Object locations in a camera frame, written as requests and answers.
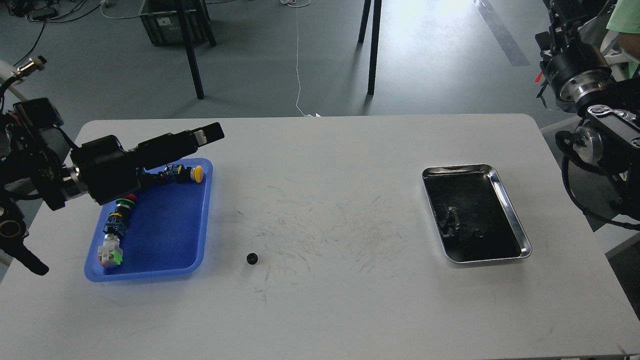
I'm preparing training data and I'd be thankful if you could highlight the green push button switch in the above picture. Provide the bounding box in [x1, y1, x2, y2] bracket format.
[103, 197, 137, 239]

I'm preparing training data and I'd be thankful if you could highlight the red push button switch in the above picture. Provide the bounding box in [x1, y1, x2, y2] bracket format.
[123, 193, 138, 204]

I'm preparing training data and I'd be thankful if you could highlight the black table leg left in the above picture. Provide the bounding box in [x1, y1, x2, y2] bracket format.
[173, 0, 217, 100]

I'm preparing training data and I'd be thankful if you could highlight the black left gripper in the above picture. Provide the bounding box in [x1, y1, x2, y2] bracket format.
[65, 122, 226, 205]

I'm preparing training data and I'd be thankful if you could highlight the dark plastic crate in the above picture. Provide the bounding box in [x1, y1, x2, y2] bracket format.
[138, 0, 208, 46]

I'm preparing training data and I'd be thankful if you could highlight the blue plastic tray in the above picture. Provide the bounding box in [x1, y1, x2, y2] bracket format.
[84, 158, 214, 282]

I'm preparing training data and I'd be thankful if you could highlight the green illuminated square switch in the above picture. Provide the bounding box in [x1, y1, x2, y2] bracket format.
[97, 234, 123, 269]

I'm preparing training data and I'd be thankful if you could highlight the yellow push button switch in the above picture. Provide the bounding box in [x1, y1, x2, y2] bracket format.
[158, 163, 205, 183]

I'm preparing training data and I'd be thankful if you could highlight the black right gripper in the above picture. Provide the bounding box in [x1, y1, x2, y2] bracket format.
[535, 0, 613, 112]

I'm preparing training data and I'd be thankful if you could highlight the steel tray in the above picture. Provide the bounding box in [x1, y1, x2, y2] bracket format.
[422, 163, 532, 267]

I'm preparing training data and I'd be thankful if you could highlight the small black gear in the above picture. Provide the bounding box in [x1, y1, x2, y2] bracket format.
[246, 252, 259, 265]

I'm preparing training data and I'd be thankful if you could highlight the white cable on floor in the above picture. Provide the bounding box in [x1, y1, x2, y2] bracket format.
[280, 0, 323, 118]

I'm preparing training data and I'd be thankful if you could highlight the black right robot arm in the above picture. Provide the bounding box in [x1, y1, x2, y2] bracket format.
[535, 0, 640, 231]

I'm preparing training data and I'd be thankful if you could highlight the black table legs middle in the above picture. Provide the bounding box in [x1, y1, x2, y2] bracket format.
[357, 0, 383, 98]

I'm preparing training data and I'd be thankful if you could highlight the person in green shirt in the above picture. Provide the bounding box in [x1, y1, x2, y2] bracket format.
[606, 0, 640, 60]

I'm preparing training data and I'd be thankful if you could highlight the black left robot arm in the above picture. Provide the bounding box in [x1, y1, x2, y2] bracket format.
[1, 98, 226, 276]

